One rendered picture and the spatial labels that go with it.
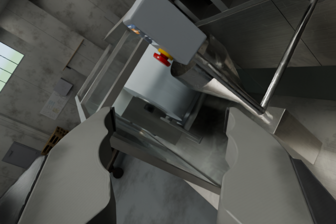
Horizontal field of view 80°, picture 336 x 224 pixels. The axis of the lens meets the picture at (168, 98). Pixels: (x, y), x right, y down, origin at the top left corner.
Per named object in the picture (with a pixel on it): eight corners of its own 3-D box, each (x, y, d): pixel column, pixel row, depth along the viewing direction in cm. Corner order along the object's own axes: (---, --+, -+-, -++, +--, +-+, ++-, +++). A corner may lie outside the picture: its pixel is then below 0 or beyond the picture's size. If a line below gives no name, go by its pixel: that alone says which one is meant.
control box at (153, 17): (166, 68, 35) (115, 31, 30) (188, 36, 34) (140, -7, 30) (181, 76, 28) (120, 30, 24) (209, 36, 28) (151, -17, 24)
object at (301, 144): (280, 159, 83) (179, 87, 59) (294, 129, 85) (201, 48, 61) (318, 174, 70) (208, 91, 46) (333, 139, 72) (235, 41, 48)
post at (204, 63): (255, 113, 40) (183, 54, 32) (259, 106, 41) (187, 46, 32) (262, 114, 39) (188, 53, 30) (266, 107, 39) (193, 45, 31)
